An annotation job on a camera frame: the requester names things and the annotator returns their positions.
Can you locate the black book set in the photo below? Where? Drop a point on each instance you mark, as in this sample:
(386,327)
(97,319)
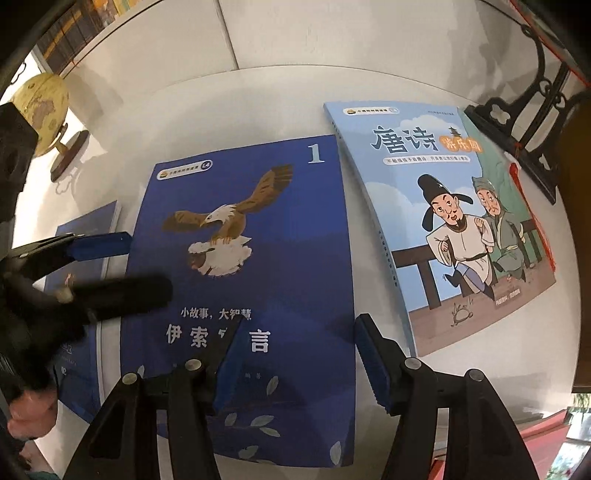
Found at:
(73,31)

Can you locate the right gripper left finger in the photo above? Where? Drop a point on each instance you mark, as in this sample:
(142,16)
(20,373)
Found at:
(197,390)

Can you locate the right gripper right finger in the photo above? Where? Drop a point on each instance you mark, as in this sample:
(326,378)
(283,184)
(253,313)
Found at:
(407,389)

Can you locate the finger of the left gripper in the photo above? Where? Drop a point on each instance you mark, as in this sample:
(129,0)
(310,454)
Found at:
(104,300)
(38,259)

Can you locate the dark carved wooden stand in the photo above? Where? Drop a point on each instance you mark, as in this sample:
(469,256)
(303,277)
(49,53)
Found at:
(497,118)

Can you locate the brown wooden cabinet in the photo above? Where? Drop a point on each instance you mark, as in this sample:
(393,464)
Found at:
(572,154)

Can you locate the light blue Tang poetry book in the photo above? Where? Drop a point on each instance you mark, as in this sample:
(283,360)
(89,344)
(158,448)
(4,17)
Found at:
(458,234)

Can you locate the blue Aesop fables book 1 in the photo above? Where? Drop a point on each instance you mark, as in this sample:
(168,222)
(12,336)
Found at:
(258,236)

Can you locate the person's left hand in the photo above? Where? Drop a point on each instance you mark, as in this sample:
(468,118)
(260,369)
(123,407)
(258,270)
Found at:
(33,414)

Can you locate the yellow desk globe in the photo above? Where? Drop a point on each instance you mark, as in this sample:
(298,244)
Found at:
(43,100)

